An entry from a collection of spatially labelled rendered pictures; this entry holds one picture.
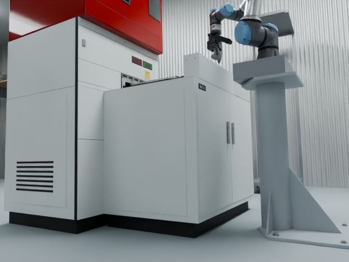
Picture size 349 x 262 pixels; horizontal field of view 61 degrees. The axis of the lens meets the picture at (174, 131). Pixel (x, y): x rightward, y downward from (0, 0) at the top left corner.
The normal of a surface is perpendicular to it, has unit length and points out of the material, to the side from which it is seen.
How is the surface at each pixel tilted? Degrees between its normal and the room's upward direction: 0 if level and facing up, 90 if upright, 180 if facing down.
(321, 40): 90
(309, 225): 90
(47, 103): 90
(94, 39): 90
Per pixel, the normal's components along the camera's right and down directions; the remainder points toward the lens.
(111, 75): 0.86, -0.07
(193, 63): -0.51, -0.06
